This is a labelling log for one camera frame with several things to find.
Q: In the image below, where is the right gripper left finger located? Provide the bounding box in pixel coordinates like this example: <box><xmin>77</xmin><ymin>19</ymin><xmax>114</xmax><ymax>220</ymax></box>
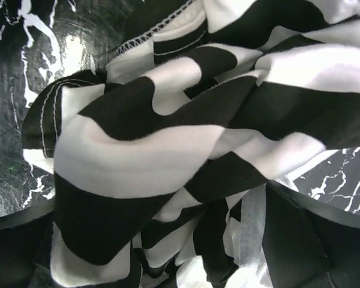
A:
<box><xmin>0</xmin><ymin>199</ymin><xmax>55</xmax><ymax>287</ymax></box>

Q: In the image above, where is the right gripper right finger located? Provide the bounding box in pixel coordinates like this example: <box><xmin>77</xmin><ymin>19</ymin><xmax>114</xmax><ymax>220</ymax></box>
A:
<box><xmin>263</xmin><ymin>184</ymin><xmax>360</xmax><ymax>287</ymax></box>

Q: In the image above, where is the black white wide-striped tank top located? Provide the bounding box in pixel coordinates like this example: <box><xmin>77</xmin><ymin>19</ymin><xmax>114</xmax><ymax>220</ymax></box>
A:
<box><xmin>22</xmin><ymin>1</ymin><xmax>360</xmax><ymax>287</ymax></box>

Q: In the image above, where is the black marble mat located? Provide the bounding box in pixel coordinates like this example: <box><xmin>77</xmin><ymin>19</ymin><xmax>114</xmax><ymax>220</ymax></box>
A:
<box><xmin>0</xmin><ymin>1</ymin><xmax>360</xmax><ymax>229</ymax></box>

